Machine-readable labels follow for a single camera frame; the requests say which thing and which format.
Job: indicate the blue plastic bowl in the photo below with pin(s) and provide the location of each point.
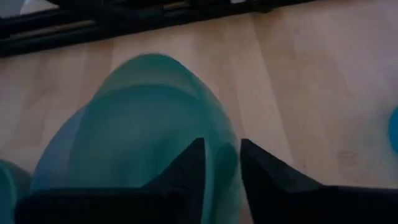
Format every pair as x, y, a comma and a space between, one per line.
394, 130

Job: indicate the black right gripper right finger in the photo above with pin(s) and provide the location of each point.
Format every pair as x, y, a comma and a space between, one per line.
280, 199

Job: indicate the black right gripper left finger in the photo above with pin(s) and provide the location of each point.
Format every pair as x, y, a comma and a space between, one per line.
174, 202

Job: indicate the black metal table frame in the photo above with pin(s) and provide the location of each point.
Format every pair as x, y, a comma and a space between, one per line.
77, 31

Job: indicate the teal plastic bowl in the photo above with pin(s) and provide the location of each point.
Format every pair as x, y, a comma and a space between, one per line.
140, 124
9, 189

